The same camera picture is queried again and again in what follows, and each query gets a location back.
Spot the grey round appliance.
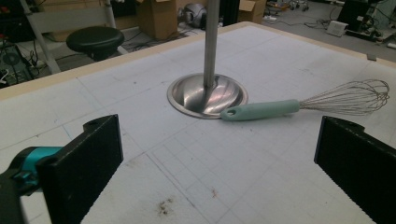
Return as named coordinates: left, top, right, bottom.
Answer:
left=178, top=3, right=207, bottom=31

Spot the green-handled wire whisk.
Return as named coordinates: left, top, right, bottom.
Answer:
left=219, top=78, right=390, bottom=122

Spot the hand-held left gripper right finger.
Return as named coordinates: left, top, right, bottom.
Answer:
left=313, top=116, right=396, bottom=224

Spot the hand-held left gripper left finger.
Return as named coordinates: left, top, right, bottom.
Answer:
left=35, top=114, right=124, bottom=224

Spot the small cardboard box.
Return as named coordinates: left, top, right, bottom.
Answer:
left=237, top=0, right=268, bottom=25

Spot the white metal frame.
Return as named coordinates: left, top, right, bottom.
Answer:
left=19, top=0, right=129, bottom=75

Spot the black round stool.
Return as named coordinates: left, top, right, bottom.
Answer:
left=65, top=25, right=125, bottom=62

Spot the white flat box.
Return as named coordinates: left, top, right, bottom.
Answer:
left=326, top=20, right=349, bottom=38

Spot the tall cardboard box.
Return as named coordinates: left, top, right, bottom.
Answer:
left=135, top=0, right=179, bottom=40

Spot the metal pole with round base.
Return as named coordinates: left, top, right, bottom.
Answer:
left=166, top=0, right=249, bottom=119

